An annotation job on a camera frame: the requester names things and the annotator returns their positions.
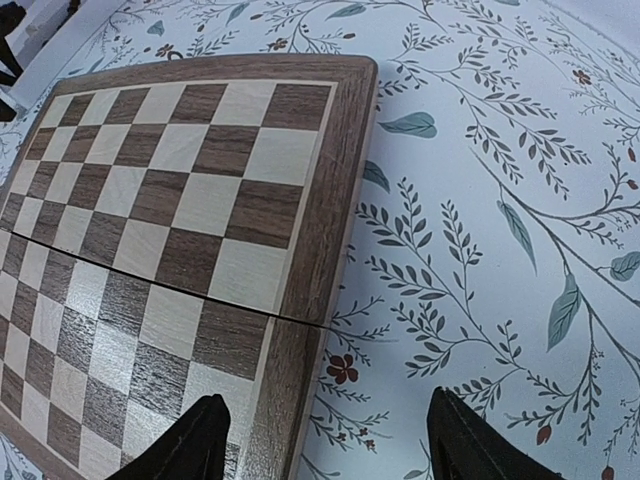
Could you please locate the white plastic compartment tray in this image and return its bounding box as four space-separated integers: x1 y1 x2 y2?
8 1 124 109

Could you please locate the floral patterned table mat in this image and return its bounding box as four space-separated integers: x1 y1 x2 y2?
1 1 639 479

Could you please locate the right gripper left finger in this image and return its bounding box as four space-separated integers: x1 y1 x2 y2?
109 394 231 480

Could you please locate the wooden chess board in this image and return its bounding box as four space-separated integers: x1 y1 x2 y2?
1 54 378 479

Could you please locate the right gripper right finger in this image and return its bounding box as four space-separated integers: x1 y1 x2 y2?
428 387 560 480

